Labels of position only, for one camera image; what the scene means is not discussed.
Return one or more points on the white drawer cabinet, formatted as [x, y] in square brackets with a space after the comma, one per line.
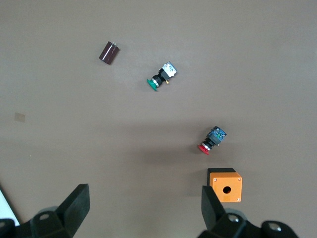
[5, 208]

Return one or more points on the brown tape patch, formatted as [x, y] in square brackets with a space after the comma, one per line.
[19, 117]

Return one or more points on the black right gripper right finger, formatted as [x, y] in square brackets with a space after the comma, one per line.
[213, 213]

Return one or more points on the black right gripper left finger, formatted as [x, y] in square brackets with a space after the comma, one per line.
[74, 205]

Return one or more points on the green push button switch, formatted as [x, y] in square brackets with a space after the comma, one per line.
[164, 73]

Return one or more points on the orange button enclosure box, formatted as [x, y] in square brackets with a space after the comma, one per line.
[231, 181]

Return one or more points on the red push button switch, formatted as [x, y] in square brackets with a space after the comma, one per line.
[215, 137]

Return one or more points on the dark maroon cylindrical capacitor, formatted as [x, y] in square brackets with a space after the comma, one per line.
[109, 53]

